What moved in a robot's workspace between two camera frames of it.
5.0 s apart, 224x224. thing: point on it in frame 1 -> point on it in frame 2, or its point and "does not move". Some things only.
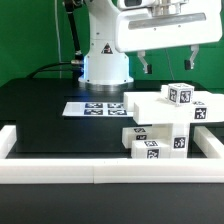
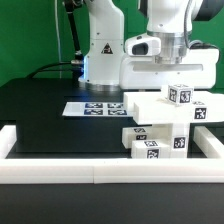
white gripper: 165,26 -> 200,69
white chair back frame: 156,107 does not move
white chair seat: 176,135 does not move
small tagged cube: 150,149 does not move
